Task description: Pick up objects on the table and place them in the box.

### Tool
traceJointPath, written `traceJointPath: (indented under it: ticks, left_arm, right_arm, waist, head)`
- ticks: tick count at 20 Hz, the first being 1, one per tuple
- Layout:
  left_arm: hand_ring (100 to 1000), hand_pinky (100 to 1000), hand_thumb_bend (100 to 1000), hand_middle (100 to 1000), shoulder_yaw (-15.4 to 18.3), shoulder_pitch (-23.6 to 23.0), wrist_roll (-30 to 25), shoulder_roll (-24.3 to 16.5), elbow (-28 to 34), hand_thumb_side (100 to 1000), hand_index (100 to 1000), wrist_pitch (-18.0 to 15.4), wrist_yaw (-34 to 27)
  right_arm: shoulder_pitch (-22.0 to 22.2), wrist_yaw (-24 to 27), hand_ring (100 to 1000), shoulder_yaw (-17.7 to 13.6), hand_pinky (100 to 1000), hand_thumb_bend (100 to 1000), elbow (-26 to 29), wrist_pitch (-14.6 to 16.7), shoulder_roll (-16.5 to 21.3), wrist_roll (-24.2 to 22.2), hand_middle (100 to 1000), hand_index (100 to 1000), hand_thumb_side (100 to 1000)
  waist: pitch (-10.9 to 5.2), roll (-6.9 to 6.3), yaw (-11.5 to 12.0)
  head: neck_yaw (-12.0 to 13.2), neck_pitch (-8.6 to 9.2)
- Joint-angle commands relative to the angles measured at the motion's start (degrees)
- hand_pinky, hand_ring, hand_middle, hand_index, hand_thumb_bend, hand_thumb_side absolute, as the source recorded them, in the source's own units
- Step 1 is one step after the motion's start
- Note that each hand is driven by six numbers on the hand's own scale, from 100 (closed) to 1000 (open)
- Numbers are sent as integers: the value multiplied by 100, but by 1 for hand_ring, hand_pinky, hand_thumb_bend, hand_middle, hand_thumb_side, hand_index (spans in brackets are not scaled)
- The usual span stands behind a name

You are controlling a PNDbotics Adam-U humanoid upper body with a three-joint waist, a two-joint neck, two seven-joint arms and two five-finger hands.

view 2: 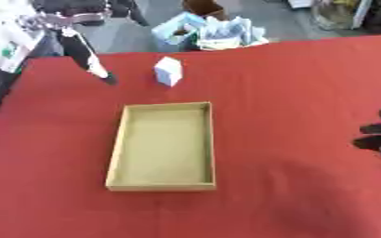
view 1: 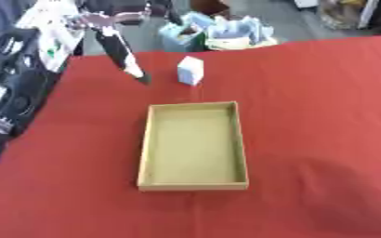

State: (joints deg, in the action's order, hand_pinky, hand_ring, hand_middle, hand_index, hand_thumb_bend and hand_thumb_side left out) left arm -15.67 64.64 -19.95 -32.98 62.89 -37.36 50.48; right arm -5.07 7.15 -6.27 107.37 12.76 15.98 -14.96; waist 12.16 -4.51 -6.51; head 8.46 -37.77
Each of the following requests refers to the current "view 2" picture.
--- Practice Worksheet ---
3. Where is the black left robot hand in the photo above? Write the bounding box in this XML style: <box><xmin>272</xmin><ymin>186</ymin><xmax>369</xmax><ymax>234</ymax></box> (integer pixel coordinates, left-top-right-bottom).
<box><xmin>55</xmin><ymin>27</ymin><xmax>119</xmax><ymax>86</ymax></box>

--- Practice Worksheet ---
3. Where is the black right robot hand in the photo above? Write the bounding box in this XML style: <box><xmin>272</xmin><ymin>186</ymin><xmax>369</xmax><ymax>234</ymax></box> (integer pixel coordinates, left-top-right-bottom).
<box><xmin>351</xmin><ymin>109</ymin><xmax>381</xmax><ymax>169</ymax></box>

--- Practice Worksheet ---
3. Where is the small white box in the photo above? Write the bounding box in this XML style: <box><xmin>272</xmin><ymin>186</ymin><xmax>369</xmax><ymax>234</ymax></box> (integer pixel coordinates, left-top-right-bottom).
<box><xmin>152</xmin><ymin>56</ymin><xmax>184</xmax><ymax>87</ymax></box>

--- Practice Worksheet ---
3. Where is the tan cardboard box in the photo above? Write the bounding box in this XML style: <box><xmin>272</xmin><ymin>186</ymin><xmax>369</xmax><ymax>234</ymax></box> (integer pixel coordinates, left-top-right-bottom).
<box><xmin>104</xmin><ymin>101</ymin><xmax>218</xmax><ymax>192</ymax></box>

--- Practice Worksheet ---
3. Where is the pale blue bag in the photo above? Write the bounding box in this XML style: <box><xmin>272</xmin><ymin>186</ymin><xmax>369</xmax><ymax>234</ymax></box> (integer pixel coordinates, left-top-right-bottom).
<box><xmin>150</xmin><ymin>11</ymin><xmax>207</xmax><ymax>53</ymax></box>

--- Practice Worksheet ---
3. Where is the brown bag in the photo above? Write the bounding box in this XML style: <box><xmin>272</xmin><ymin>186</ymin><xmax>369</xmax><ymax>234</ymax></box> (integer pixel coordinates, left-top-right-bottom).
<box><xmin>180</xmin><ymin>0</ymin><xmax>230</xmax><ymax>20</ymax></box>

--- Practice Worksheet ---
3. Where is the white plastic bag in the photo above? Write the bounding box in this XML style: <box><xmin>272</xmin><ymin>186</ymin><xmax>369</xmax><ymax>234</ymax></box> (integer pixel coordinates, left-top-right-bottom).
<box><xmin>195</xmin><ymin>16</ymin><xmax>272</xmax><ymax>51</ymax></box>

